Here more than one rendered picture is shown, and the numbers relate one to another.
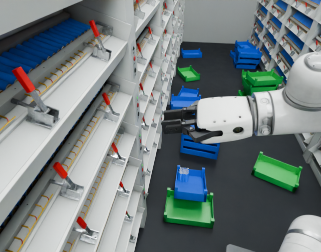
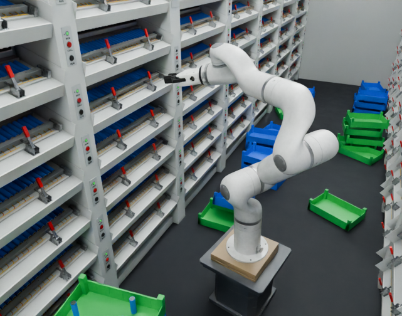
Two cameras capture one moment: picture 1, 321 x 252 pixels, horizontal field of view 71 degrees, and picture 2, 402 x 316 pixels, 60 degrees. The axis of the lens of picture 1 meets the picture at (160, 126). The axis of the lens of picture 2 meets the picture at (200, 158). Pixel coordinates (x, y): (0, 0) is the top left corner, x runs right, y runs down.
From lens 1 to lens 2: 1.09 m
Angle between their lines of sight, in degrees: 17
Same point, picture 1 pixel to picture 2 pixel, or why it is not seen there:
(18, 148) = (100, 66)
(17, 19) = (109, 22)
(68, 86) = (125, 55)
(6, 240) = not seen: hidden behind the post
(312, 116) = (219, 71)
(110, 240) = (137, 175)
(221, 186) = (269, 211)
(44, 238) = (100, 115)
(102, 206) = (134, 140)
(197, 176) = not seen: hidden behind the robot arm
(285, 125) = (211, 76)
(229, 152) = (295, 187)
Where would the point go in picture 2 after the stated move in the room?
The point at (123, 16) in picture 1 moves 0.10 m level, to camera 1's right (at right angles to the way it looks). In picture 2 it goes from (169, 29) to (189, 30)
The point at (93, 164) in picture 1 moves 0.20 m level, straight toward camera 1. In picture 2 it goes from (131, 102) to (127, 120)
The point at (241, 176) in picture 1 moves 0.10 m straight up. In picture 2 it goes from (295, 207) to (297, 195)
